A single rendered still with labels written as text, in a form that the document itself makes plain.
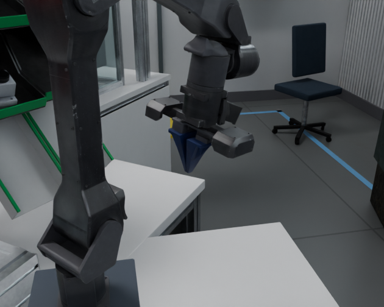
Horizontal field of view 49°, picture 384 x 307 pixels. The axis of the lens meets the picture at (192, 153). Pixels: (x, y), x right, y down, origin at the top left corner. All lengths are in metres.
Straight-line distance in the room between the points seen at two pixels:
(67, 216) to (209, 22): 0.31
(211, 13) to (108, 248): 0.33
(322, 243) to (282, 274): 1.64
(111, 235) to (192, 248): 0.50
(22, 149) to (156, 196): 0.39
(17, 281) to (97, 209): 0.39
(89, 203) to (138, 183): 0.78
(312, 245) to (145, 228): 1.60
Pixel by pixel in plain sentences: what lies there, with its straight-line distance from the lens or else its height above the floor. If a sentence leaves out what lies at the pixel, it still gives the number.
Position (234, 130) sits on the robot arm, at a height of 1.23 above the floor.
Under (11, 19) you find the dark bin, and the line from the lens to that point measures 0.85.
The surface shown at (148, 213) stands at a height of 0.86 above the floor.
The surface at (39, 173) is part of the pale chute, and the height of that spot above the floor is 1.04.
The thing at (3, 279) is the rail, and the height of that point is 0.96.
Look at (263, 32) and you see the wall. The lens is 4.85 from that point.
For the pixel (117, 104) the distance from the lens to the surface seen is 2.12.
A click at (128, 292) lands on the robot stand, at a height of 1.06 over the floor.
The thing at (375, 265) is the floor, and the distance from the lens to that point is 2.51.
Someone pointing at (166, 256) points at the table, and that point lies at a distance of 0.97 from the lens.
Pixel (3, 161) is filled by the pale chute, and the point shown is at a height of 1.08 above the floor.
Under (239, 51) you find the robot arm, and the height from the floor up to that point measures 1.33.
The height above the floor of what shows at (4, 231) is 0.86.
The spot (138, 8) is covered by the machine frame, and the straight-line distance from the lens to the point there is 2.30.
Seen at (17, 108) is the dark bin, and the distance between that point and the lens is 0.88.
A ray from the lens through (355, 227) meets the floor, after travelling 2.77.
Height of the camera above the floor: 1.46
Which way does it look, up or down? 24 degrees down
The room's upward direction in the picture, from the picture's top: straight up
